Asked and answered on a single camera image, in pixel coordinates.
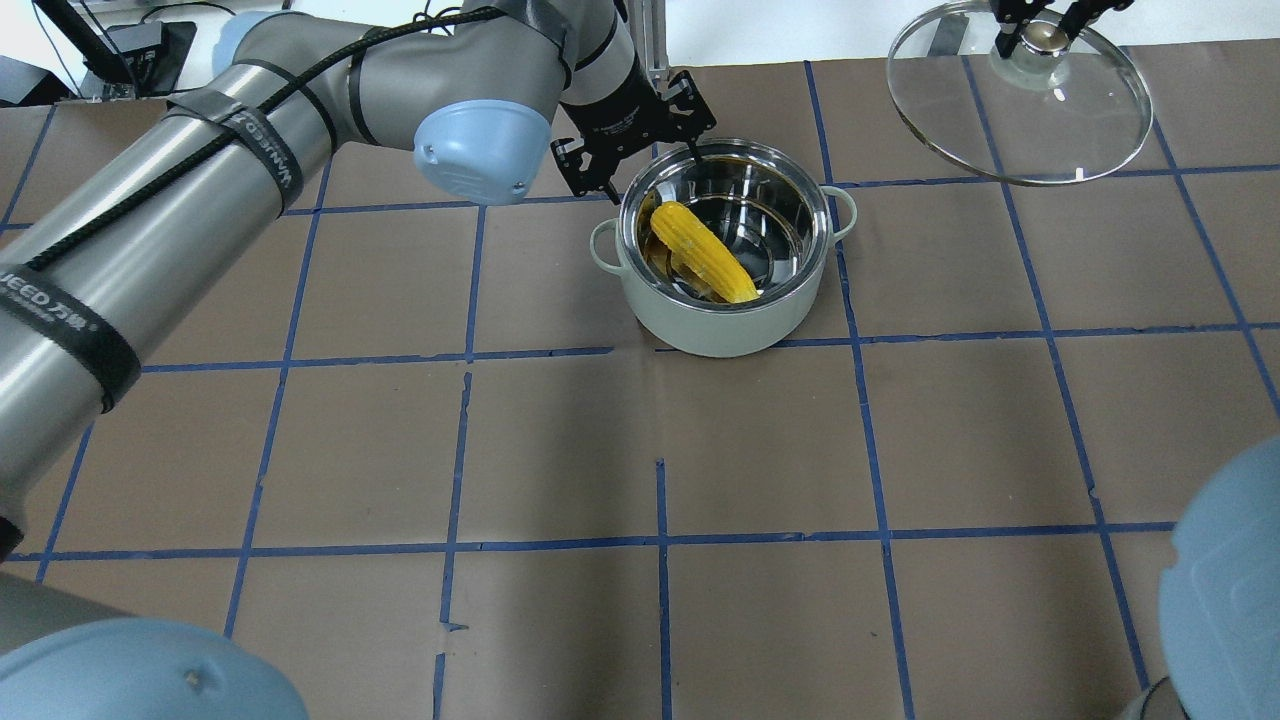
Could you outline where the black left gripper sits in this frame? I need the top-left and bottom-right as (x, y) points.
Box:
(550, 67), (717, 208)

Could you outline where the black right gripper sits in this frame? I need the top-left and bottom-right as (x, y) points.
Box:
(989, 1), (1134, 59)

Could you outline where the yellow corn cob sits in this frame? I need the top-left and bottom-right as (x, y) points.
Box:
(650, 201), (760, 304)

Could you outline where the glass pot lid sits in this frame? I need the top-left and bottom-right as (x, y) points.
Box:
(884, 1), (1155, 187)

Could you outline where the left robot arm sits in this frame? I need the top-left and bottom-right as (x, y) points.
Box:
(3, 1), (716, 559)

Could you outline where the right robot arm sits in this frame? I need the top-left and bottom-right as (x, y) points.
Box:
(978, 1), (1279, 719)

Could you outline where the pale green cooking pot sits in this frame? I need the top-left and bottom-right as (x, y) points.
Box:
(588, 138), (858, 357)

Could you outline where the black monitor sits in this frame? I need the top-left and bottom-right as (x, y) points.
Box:
(35, 0), (197, 97)

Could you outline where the aluminium frame post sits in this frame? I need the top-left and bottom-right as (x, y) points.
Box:
(621, 0), (671, 82)

